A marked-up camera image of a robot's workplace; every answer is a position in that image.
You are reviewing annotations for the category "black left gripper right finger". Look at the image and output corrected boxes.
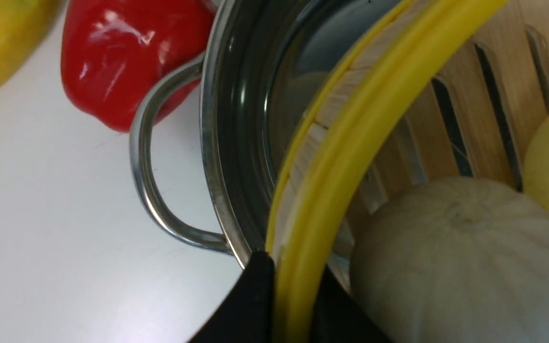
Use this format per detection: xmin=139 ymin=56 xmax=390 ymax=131
xmin=309 ymin=267 xmax=391 ymax=343

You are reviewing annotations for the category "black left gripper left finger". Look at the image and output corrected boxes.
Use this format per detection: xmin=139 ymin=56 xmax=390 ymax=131
xmin=189 ymin=251 xmax=275 ymax=343

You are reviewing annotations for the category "yellow bamboo steamer basket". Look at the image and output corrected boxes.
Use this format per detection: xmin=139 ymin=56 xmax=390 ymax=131
xmin=266 ymin=0 xmax=549 ymax=343

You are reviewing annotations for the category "stainless steel pot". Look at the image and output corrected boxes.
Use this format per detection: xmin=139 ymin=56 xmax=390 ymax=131
xmin=129 ymin=0 xmax=397 ymax=268

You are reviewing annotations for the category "white round bun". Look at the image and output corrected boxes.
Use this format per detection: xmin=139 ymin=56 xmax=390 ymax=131
xmin=349 ymin=177 xmax=549 ymax=343

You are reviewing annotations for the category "red bell pepper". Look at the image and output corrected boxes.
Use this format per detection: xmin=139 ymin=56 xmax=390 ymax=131
xmin=61 ymin=0 xmax=217 ymax=132

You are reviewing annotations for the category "yellow plastic banana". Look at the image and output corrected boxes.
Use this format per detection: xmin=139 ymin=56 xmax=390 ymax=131
xmin=0 ymin=0 xmax=65 ymax=87

